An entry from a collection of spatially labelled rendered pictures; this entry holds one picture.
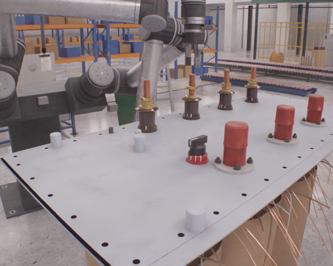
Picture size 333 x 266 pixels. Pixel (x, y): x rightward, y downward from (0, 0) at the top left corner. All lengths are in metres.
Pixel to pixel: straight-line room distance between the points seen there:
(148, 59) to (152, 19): 0.39
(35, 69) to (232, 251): 5.27
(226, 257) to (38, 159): 0.81
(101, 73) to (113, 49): 8.24
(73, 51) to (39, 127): 6.74
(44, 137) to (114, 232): 2.62
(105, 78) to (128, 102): 3.49
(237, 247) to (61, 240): 1.98
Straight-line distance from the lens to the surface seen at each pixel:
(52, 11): 1.31
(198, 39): 1.32
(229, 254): 1.29
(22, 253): 2.90
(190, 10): 1.34
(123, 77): 2.31
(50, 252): 2.84
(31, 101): 2.60
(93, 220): 0.68
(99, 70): 2.24
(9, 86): 2.07
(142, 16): 1.25
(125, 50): 10.80
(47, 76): 6.13
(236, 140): 0.87
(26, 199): 3.41
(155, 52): 1.57
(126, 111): 5.77
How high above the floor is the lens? 1.74
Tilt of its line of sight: 18 degrees down
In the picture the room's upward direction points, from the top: straight up
